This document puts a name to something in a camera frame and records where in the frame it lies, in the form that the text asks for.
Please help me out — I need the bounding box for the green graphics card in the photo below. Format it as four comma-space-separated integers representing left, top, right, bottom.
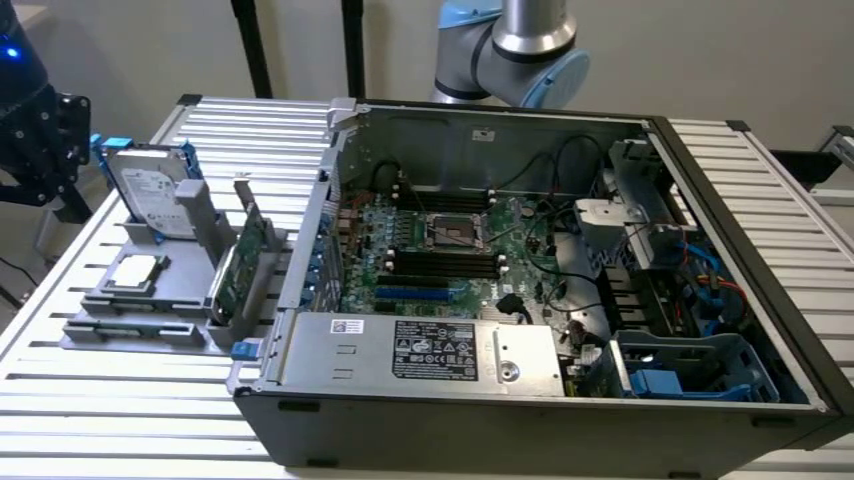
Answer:
209, 171, 276, 322

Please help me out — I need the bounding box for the grey parts rack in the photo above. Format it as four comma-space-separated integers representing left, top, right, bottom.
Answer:
58, 179, 296, 358

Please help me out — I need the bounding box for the metal CPU socket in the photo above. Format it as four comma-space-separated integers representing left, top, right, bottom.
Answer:
412, 211, 496, 252

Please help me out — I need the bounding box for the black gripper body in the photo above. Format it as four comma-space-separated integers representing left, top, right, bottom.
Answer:
0, 0, 76, 207

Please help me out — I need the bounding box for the thin black floor cable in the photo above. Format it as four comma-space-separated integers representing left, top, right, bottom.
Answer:
0, 256, 40, 312

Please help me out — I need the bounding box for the red flat wire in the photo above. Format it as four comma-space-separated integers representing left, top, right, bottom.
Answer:
704, 277, 750, 312

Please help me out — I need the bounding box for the green motherboard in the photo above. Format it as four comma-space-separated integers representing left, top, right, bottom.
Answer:
335, 193, 569, 327

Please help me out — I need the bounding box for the black background pole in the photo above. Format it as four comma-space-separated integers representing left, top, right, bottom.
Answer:
228, 0, 273, 99
339, 0, 369, 99

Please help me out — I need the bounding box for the black RAM slot bank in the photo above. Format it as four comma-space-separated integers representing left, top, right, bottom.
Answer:
393, 185, 496, 212
384, 248, 507, 280

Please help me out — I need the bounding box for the grey power supply unit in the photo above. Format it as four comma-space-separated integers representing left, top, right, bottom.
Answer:
277, 311, 569, 399

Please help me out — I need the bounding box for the long green RAM stick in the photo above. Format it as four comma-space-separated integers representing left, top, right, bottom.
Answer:
65, 323, 197, 338

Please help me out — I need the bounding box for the blue flat wire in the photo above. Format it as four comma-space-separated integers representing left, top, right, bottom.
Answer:
671, 238, 724, 304

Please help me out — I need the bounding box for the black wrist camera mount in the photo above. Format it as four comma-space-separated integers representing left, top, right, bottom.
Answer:
54, 91, 93, 167

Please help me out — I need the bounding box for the black open PC case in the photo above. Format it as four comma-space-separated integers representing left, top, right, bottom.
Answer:
229, 97, 854, 469

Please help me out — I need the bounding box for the blue plastic disk bay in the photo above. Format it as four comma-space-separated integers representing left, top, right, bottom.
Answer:
608, 328, 783, 404

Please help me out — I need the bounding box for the silver hard disk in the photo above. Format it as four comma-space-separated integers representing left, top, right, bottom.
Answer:
108, 147, 196, 235

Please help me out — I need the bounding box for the aluminium frame rail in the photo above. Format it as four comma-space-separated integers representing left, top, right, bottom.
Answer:
808, 126, 854, 202

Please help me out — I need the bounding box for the thick black plug cable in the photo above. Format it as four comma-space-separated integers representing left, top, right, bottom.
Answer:
496, 293, 536, 327

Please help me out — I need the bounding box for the black looping wire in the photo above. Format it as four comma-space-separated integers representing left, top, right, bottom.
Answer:
493, 133, 607, 197

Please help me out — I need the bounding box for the silver CPU chip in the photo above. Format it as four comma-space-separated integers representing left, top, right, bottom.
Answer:
104, 254, 169, 292

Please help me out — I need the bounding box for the blue disk caddy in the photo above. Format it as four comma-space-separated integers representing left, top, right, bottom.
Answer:
90, 133, 202, 242

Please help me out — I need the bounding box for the grey metal drive cage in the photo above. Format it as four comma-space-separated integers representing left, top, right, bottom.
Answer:
572, 139, 699, 270

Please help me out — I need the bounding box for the blue expansion slot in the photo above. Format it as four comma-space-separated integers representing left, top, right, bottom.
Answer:
373, 285, 451, 303

